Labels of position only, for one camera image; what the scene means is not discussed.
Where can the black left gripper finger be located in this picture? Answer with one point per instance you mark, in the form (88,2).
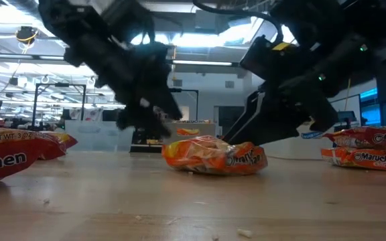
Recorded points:
(166,103)
(142,120)

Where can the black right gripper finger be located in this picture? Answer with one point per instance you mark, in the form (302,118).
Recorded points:
(273,120)
(322,115)

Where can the orange chicken ramen packet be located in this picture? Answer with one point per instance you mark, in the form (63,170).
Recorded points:
(206,157)
(364,160)
(188,132)

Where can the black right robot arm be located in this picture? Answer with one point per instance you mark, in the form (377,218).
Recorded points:
(364,26)

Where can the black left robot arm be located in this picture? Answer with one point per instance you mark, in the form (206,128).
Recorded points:
(79,23)

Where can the yellow tape strip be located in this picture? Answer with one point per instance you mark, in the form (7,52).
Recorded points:
(281,46)

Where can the black desktop monitor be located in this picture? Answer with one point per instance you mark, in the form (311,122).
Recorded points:
(347,116)

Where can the black shelf unit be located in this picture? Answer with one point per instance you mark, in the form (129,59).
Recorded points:
(231,115)

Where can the blue glass partition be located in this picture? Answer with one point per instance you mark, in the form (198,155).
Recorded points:
(370,114)

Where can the grey plastic sorting bin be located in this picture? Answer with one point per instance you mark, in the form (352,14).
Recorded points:
(206,131)

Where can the long ceiling tube light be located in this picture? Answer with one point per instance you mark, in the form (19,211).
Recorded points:
(199,63)

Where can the clear plastic sorting bin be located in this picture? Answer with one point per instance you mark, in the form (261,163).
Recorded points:
(92,137)

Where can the grey wall box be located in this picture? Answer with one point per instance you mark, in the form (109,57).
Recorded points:
(178,82)
(230,84)

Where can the black metal station frame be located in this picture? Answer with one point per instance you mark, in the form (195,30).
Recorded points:
(188,89)
(60,84)

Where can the black aluminium table frame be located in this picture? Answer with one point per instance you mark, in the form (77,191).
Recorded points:
(146,149)

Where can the white wall board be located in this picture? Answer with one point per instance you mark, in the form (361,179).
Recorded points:
(350,103)

